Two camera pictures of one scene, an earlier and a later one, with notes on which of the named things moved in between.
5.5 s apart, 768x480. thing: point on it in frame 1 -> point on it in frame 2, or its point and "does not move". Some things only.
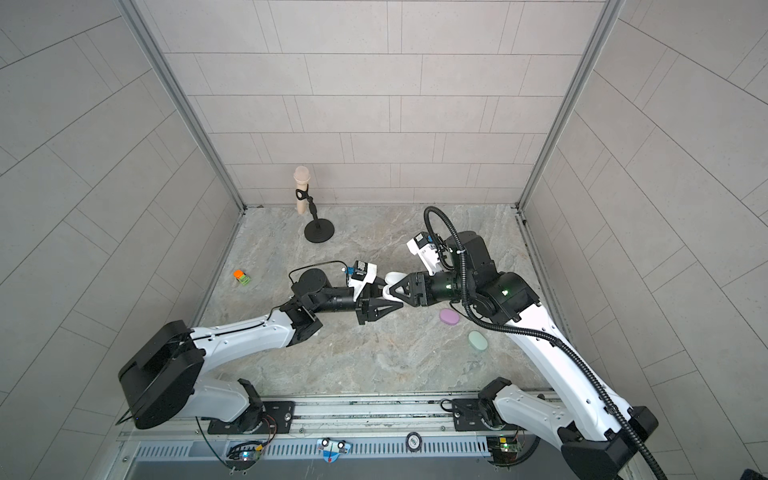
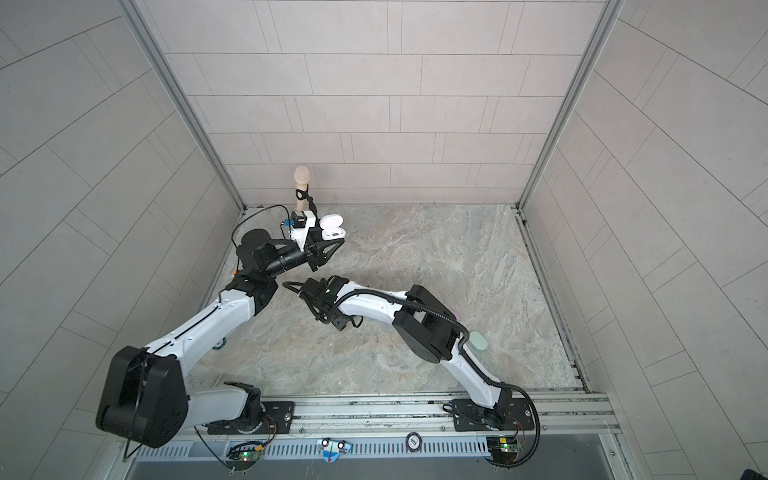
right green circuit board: x=503 y=448 does not move
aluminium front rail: x=356 y=416 does not move
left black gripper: x=364 y=313 -> x=313 y=256
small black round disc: x=413 y=442 does not move
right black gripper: x=421 y=285 -> x=334 y=320
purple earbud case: x=450 y=316 does not move
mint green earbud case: x=477 y=340 does not move
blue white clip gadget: x=331 y=448 does not move
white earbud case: x=393 y=277 -> x=331 y=224
